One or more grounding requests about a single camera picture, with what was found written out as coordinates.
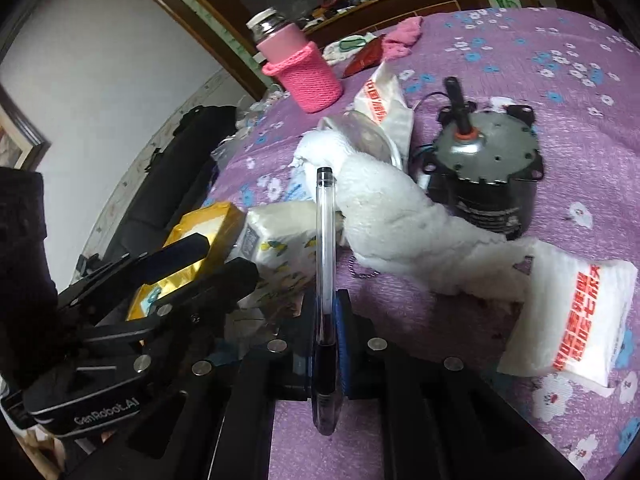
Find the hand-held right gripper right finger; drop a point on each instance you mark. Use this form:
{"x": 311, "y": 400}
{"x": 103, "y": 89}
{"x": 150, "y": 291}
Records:
{"x": 345, "y": 340}

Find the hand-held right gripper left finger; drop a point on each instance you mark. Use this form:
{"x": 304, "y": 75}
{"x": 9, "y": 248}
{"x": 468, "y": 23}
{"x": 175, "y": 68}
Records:
{"x": 292, "y": 340}

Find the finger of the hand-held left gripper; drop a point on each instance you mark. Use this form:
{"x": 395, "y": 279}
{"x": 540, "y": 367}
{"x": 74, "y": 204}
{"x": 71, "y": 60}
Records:
{"x": 210, "y": 285}
{"x": 150, "y": 267}

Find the gold cardboard box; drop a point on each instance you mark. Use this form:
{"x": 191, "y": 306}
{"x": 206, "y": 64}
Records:
{"x": 200, "y": 230}

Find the clear ballpoint pen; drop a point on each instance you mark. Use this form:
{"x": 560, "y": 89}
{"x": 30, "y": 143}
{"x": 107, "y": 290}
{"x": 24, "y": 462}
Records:
{"x": 325, "y": 270}

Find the yellow-patterned tissue packet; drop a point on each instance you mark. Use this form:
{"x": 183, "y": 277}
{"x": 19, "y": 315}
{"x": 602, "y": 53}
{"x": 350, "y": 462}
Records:
{"x": 280, "y": 250}

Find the white fluffy cloth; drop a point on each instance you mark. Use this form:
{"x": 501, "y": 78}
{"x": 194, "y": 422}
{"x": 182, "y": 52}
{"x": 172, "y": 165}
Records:
{"x": 400, "y": 220}

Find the red-printed white tissue packet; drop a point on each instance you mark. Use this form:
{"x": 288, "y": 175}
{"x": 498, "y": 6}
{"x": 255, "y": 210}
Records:
{"x": 385, "y": 105}
{"x": 570, "y": 315}

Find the black bag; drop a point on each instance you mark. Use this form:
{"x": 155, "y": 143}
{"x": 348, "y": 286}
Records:
{"x": 165, "y": 180}

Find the crumpled clear plastic bags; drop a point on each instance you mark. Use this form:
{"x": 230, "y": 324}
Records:
{"x": 250, "y": 115}

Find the framed picture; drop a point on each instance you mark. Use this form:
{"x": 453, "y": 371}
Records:
{"x": 17, "y": 135}

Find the clear plastic bag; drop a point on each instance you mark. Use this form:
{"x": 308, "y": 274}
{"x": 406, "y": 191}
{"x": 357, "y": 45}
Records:
{"x": 365, "y": 132}

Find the grey electric motor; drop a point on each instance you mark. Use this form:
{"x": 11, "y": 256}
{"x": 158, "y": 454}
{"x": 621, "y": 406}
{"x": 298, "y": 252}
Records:
{"x": 480, "y": 170}

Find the bottle in pink knitted sleeve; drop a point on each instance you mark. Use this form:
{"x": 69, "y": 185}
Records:
{"x": 305, "y": 67}

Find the red foil packet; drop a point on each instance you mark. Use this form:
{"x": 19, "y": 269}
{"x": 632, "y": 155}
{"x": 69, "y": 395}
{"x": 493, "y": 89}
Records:
{"x": 362, "y": 57}

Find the white and green cloth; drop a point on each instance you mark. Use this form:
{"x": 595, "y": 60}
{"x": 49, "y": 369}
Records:
{"x": 347, "y": 45}

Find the wooden cabinet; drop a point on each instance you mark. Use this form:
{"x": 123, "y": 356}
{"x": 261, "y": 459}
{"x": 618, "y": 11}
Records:
{"x": 225, "y": 0}

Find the purple floral bedspread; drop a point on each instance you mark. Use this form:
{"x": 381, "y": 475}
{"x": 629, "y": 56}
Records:
{"x": 550, "y": 125}

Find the pink cloth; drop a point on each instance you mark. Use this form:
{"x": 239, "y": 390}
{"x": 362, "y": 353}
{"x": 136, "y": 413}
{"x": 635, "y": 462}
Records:
{"x": 402, "y": 35}

